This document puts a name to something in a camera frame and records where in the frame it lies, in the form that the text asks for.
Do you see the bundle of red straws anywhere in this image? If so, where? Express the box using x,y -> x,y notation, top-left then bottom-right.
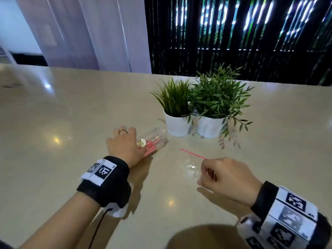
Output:
144,136 -> 166,156

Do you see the beige glossy table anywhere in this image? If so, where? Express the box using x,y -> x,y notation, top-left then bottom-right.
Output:
0,63 -> 332,249

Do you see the black slatted screen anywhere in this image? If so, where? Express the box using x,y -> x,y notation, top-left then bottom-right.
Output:
144,0 -> 332,87

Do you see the leafy plant in white pot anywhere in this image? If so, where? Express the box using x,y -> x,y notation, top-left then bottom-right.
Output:
191,64 -> 255,139

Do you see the red striped straw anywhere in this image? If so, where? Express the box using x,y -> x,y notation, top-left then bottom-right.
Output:
179,148 -> 208,160

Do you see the thin black cable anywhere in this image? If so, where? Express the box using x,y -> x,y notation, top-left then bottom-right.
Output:
88,207 -> 113,249

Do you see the person's left forearm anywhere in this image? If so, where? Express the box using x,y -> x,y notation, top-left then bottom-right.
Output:
18,192 -> 102,249

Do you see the white neon light sign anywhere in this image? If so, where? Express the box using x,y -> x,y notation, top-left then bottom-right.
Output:
174,0 -> 320,37

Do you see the person's right hand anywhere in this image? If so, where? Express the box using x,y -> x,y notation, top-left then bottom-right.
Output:
197,157 -> 263,207

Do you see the white sheer curtain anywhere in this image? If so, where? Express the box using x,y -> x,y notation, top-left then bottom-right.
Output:
14,0 -> 152,74

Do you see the person's left hand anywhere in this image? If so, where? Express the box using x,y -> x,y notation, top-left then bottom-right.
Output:
106,126 -> 147,169

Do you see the clear plastic jar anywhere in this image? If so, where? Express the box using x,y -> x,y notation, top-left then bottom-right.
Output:
137,127 -> 169,157

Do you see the grassy plant in white pot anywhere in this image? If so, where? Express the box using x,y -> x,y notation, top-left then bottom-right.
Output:
151,78 -> 194,138

